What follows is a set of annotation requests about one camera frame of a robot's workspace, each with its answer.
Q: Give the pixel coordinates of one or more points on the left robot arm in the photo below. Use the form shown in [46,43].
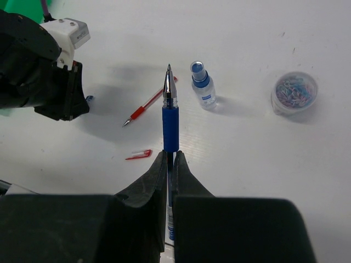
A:
[21,37]

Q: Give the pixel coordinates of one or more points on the red pen cap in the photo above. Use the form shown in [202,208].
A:
[140,154]

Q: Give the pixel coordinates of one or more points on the blue pen cap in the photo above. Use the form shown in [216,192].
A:
[89,98]

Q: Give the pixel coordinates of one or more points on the clear blue-capped glue bottle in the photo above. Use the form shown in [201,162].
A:
[203,86]

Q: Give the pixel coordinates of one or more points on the blue gel pen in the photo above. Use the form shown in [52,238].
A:
[170,124]

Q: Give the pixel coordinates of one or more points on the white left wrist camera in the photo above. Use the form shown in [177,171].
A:
[69,34]

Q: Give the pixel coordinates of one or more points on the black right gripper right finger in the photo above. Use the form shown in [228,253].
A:
[234,229]

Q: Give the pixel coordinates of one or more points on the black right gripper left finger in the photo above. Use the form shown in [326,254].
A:
[126,227]

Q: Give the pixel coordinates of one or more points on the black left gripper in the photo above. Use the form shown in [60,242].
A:
[51,91]

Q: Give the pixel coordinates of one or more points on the green compartment bin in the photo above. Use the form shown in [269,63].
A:
[34,9]

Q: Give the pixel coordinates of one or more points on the red gel pen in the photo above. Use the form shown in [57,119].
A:
[144,107]

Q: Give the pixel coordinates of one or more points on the clear tub of paperclips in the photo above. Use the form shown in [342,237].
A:
[293,93]

